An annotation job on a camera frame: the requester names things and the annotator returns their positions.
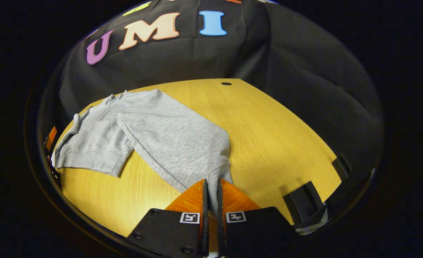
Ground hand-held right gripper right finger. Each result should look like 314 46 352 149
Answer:
217 179 300 258

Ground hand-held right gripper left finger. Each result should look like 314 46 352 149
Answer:
127 179 209 258

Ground grey sweatshirt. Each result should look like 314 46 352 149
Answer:
51 89 233 215

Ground black backdrop cloth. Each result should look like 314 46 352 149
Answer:
38 0 384 180

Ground black table edge bracket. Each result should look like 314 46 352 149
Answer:
282 181 327 230

